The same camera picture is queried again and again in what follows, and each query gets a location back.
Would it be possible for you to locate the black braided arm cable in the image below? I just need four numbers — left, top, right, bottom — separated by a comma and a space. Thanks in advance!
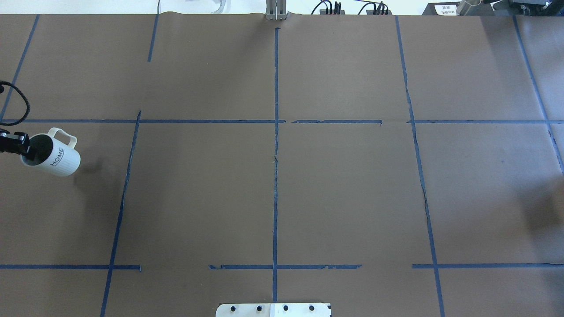
0, 81, 31, 125

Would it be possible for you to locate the white ribbed HOME mug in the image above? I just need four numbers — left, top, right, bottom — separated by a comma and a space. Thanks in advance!
21, 128, 81, 177

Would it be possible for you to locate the white metal base plate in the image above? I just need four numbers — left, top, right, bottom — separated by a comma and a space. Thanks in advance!
215, 302, 332, 317

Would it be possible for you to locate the aluminium frame post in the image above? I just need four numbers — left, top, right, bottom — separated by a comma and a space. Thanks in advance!
265, 0, 288, 21

